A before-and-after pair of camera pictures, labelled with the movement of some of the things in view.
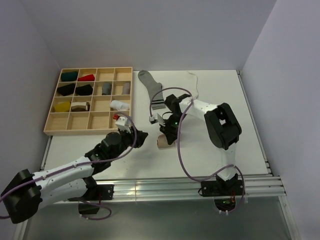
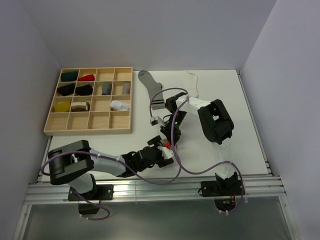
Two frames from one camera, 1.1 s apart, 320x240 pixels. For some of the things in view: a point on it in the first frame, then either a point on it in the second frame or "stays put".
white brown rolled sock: [80, 106] stays put
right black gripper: [171, 134] stays put
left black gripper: [140, 137] to [156, 142]
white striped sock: [119, 105] stays put
